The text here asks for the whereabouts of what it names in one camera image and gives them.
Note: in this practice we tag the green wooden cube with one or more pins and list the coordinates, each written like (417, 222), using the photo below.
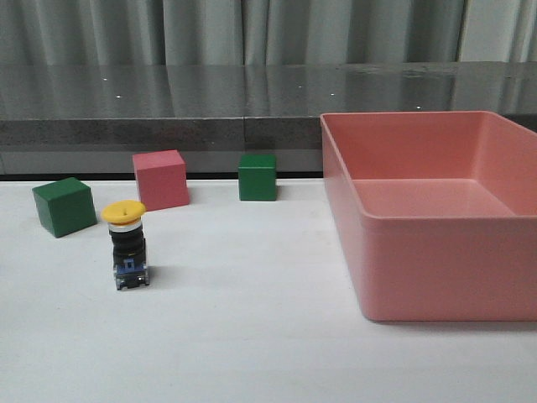
(65, 206)
(257, 177)

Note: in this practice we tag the left green wooden cube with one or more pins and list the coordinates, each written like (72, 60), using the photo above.
(65, 206)

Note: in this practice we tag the yellow push button switch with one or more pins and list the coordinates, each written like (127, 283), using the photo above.
(125, 227)

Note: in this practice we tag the grey-green curtain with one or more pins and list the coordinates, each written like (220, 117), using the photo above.
(265, 32)

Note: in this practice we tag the grey granite ledge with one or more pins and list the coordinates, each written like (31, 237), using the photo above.
(89, 121)

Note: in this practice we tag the pink plastic bin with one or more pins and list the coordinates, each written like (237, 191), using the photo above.
(436, 213)

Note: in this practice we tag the pink wooden cube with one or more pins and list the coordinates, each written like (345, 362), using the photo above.
(161, 179)

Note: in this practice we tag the right green wooden cube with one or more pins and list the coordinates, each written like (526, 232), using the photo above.
(257, 177)

